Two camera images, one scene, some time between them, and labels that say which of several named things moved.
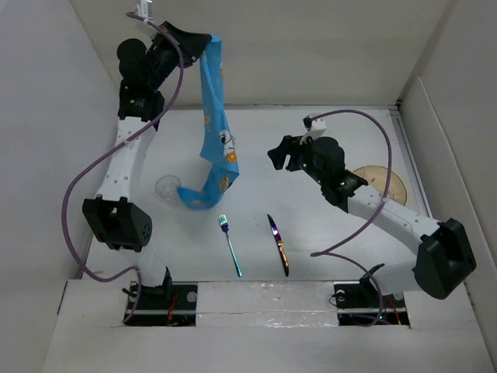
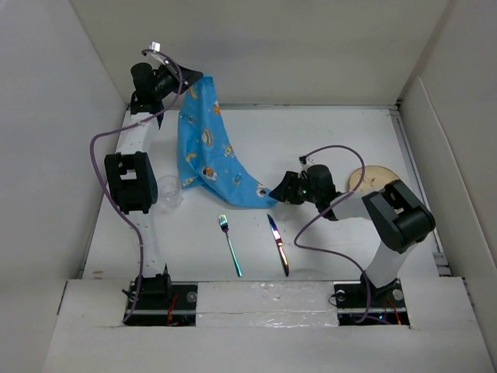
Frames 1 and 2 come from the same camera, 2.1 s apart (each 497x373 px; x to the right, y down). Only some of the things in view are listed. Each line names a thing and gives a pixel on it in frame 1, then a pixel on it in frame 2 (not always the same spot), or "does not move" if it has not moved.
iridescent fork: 225,227 does not move
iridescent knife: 283,252 does not move
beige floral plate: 377,178 does not move
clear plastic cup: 166,190 does not move
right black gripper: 289,144 → 282,192
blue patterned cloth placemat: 219,148 → 206,158
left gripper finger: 192,44 → 189,77
